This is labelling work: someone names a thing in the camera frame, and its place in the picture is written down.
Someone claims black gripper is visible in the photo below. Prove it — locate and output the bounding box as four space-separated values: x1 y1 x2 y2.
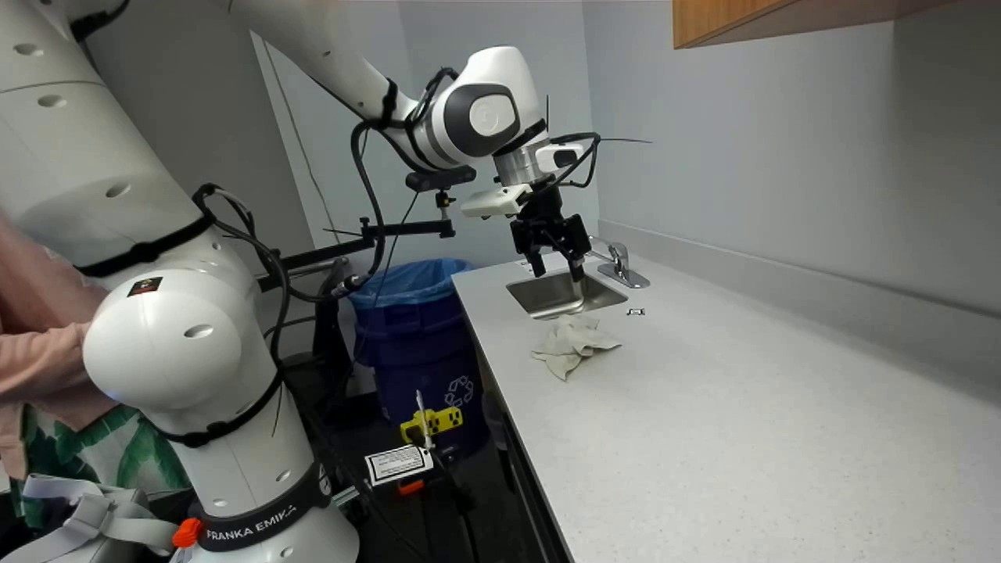
508 178 595 283

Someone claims cream white cloth towel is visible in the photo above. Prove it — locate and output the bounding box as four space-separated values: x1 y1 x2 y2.
528 312 626 385

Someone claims dark flat tray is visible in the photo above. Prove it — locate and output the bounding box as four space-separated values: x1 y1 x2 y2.
505 271 633 319

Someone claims chrome sink faucet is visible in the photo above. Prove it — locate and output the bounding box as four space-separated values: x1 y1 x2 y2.
597 242 653 291

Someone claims blue trash bin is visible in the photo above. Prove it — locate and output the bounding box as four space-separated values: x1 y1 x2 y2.
347 255 495 463

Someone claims yellow clamp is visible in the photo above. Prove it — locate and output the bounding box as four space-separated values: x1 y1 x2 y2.
398 388 465 451

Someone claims white label tag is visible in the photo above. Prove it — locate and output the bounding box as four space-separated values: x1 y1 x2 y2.
362 444 434 491

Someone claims person in pink top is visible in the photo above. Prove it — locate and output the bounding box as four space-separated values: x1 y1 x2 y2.
0 214 196 502

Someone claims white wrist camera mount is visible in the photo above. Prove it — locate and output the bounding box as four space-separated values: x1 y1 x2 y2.
456 134 588 222

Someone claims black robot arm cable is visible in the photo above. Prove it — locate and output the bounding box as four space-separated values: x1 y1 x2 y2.
347 67 462 283

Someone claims black camera boom stand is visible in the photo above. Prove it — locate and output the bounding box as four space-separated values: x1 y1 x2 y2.
257 170 481 306

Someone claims wooden wall cabinet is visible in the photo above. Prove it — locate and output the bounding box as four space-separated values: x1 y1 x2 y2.
669 0 1001 53

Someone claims grey bag strap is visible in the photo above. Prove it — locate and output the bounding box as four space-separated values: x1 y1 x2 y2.
0 471 183 563

